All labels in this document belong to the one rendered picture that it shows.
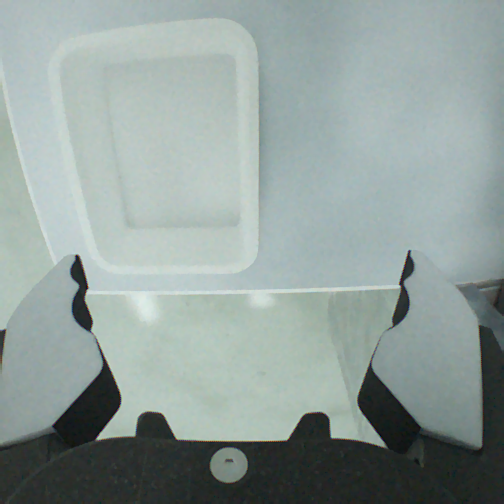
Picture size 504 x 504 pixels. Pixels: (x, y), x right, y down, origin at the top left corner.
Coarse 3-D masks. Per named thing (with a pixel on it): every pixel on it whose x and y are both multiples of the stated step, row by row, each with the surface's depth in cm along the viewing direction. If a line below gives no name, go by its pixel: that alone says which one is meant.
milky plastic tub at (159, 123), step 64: (64, 64) 20; (128, 64) 26; (192, 64) 26; (256, 64) 21; (64, 128) 22; (128, 128) 29; (192, 128) 30; (256, 128) 23; (128, 192) 33; (192, 192) 33; (256, 192) 26; (128, 256) 31; (192, 256) 31; (256, 256) 29
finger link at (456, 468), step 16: (480, 336) 7; (496, 352) 6; (496, 368) 6; (496, 384) 5; (496, 400) 5; (496, 416) 5; (496, 432) 4; (416, 448) 5; (432, 448) 4; (448, 448) 4; (480, 448) 4; (496, 448) 4; (432, 464) 4; (448, 464) 4; (464, 464) 4; (480, 464) 4; (496, 464) 4; (448, 480) 4; (464, 480) 4; (480, 480) 4; (496, 480) 4; (464, 496) 4; (480, 496) 4; (496, 496) 3
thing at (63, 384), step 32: (32, 288) 9; (64, 288) 9; (32, 320) 7; (64, 320) 8; (32, 352) 6; (64, 352) 7; (96, 352) 7; (0, 384) 6; (32, 384) 6; (64, 384) 6; (96, 384) 6; (0, 416) 5; (32, 416) 5; (64, 416) 5; (96, 416) 6; (0, 448) 4
